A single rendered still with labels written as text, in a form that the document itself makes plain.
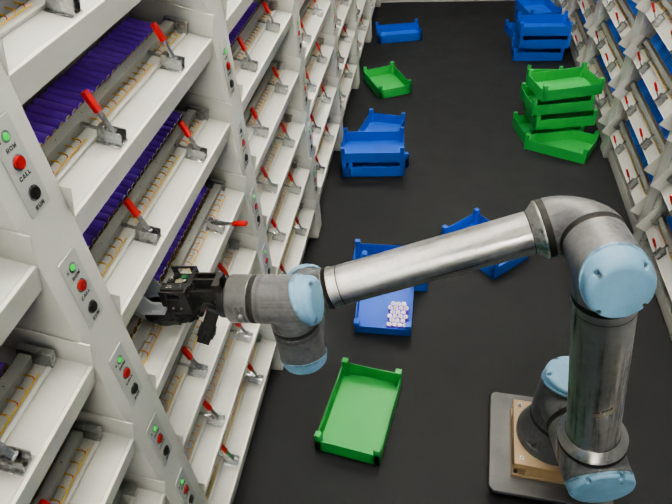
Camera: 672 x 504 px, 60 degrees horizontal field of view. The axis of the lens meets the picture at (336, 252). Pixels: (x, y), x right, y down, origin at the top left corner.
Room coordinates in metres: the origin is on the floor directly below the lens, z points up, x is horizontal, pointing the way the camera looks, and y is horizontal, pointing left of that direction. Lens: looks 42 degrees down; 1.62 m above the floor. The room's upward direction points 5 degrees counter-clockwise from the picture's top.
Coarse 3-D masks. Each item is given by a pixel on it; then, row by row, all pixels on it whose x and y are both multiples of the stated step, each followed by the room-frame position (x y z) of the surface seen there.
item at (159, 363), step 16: (224, 176) 1.23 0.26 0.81; (240, 176) 1.22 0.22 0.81; (224, 192) 1.21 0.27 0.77; (240, 192) 1.22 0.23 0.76; (224, 208) 1.15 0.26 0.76; (240, 208) 1.19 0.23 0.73; (192, 224) 1.08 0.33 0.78; (208, 240) 1.03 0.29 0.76; (224, 240) 1.05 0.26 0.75; (208, 256) 0.98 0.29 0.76; (160, 336) 0.75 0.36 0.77; (176, 336) 0.75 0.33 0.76; (144, 352) 0.71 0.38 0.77; (160, 352) 0.71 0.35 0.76; (176, 352) 0.74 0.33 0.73; (160, 368) 0.68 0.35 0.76; (160, 384) 0.65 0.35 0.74
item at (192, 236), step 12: (216, 192) 1.18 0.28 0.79; (204, 204) 1.13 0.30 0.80; (216, 204) 1.15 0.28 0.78; (204, 216) 1.09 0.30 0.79; (192, 228) 1.04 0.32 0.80; (192, 240) 1.00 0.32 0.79; (180, 252) 0.96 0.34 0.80; (180, 264) 0.92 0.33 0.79; (192, 264) 0.94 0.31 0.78; (168, 276) 0.89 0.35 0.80; (144, 324) 0.76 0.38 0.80; (144, 336) 0.73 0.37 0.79
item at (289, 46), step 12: (288, 36) 1.91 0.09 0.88; (300, 36) 1.98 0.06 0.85; (288, 48) 1.91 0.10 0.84; (300, 72) 1.93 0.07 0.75; (300, 84) 1.91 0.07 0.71; (300, 96) 1.91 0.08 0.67; (300, 108) 1.91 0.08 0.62; (300, 144) 1.91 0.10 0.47; (312, 144) 1.99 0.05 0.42; (312, 156) 1.97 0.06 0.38; (312, 168) 1.95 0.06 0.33; (312, 180) 1.92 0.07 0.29; (312, 192) 1.91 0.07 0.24; (312, 228) 1.91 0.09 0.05
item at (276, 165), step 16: (288, 112) 1.92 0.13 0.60; (304, 112) 1.90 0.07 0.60; (288, 128) 1.86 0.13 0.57; (272, 144) 1.72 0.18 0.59; (288, 144) 1.75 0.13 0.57; (272, 160) 1.66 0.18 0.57; (288, 160) 1.67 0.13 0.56; (256, 176) 1.52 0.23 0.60; (272, 176) 1.57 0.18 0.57; (272, 192) 1.48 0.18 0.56; (272, 208) 1.41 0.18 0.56
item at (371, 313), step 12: (408, 288) 1.50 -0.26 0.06; (372, 300) 1.47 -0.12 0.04; (384, 300) 1.47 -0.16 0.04; (396, 300) 1.46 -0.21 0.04; (408, 300) 1.46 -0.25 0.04; (360, 312) 1.43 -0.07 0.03; (372, 312) 1.43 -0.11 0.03; (384, 312) 1.42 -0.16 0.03; (360, 324) 1.36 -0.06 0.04; (372, 324) 1.38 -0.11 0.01; (384, 324) 1.38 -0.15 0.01; (408, 324) 1.31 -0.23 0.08
